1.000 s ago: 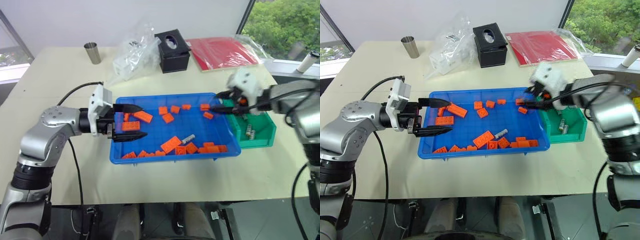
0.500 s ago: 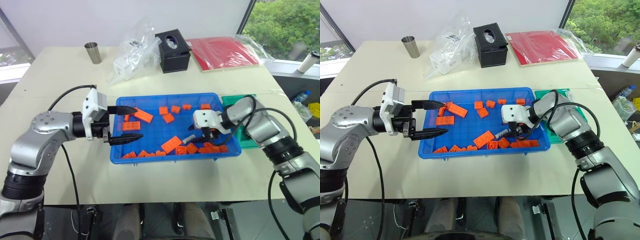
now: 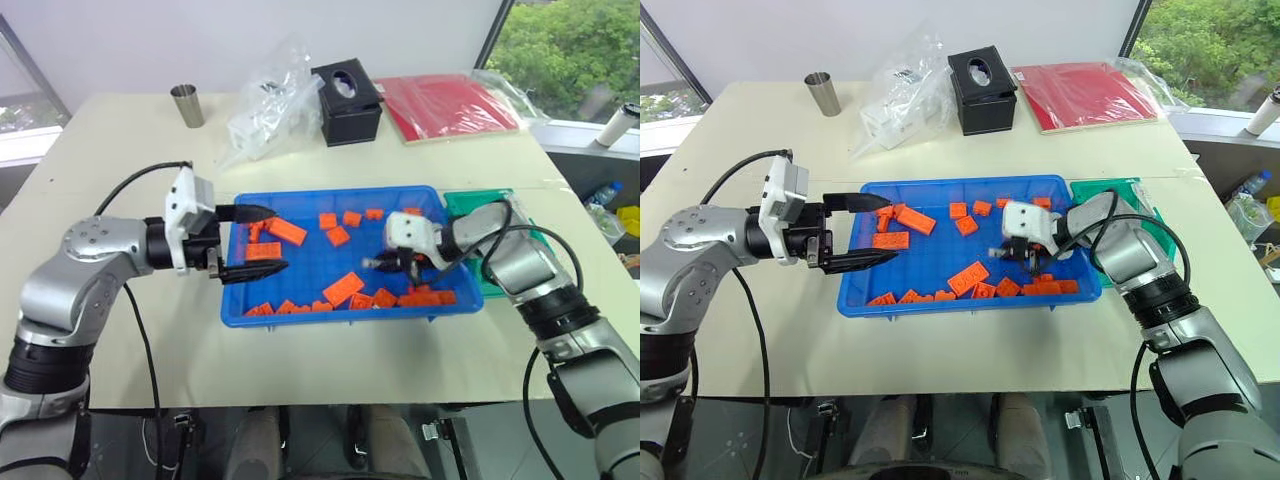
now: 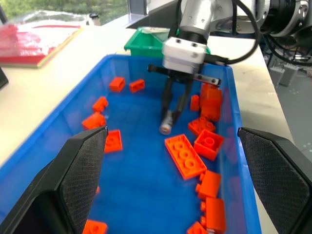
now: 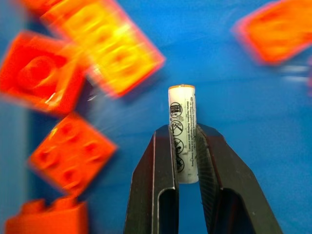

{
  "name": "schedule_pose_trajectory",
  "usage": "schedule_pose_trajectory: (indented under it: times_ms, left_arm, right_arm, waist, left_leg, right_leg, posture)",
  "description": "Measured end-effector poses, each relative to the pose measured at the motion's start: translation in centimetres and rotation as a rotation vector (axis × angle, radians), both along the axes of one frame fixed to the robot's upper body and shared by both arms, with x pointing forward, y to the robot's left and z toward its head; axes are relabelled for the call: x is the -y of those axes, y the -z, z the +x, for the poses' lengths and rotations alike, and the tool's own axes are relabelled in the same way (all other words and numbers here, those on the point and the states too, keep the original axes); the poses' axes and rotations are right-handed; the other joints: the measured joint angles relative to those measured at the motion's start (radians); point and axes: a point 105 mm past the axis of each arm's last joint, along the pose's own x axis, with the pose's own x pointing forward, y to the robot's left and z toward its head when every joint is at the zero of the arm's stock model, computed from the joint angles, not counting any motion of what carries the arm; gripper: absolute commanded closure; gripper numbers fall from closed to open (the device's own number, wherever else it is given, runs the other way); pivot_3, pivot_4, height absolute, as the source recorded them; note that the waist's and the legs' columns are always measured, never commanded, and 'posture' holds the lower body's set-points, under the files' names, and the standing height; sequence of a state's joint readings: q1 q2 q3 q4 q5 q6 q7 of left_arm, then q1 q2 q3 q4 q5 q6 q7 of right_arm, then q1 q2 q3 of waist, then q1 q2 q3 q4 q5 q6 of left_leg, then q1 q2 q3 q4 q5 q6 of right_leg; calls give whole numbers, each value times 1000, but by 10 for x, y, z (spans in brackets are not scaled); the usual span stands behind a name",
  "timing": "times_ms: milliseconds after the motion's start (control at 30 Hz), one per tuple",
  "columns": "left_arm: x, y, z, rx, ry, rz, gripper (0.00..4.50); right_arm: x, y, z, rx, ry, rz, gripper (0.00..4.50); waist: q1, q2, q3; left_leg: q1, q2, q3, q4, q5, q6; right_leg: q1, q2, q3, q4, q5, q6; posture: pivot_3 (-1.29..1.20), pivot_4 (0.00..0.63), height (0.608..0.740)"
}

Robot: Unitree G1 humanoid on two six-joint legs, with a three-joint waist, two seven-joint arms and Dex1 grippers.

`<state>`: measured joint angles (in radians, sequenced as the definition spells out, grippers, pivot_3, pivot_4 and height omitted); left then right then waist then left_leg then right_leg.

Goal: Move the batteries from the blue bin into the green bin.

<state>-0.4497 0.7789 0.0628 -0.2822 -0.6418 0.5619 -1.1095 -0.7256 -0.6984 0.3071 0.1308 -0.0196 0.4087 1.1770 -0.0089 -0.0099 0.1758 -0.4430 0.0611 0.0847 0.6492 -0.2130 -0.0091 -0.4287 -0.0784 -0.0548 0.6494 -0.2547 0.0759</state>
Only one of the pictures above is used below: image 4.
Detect grey box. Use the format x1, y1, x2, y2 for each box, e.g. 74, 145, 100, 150
270, 60, 301, 87

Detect small orange toy brick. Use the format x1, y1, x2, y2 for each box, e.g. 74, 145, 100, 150
190, 94, 201, 112

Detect silver and black robot torso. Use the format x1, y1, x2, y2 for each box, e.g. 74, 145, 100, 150
255, 0, 312, 66

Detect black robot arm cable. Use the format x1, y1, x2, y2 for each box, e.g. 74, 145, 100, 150
204, 0, 263, 66

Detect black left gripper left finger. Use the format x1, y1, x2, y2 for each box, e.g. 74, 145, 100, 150
0, 126, 109, 234

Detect square orange toy brick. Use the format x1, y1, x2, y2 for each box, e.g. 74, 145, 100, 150
194, 129, 225, 161

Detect slim finger of the right gripper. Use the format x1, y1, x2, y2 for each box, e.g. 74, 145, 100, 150
173, 81, 194, 122
161, 77, 175, 120

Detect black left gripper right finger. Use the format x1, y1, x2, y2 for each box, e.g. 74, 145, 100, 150
237, 126, 312, 234

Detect stacked orange toy bricks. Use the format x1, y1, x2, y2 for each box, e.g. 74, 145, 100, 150
200, 84, 223, 122

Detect long orange toy brick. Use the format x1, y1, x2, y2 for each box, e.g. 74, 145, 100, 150
164, 134, 208, 180

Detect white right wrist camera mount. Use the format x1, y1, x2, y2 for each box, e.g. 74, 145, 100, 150
162, 37, 207, 74

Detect green plastic bin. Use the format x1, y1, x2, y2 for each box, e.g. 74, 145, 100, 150
123, 26, 212, 59

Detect grey metal panel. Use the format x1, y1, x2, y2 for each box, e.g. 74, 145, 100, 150
126, 0, 152, 29

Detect red coloured paper pad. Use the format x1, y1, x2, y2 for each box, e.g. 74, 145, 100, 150
0, 23, 83, 69

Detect black flat object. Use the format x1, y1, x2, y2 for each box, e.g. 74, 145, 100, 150
0, 67, 9, 90

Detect blue plastic bin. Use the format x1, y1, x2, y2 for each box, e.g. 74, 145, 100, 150
0, 54, 263, 234

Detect silver cylindrical battery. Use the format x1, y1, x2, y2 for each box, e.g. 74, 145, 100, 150
158, 109, 177, 135

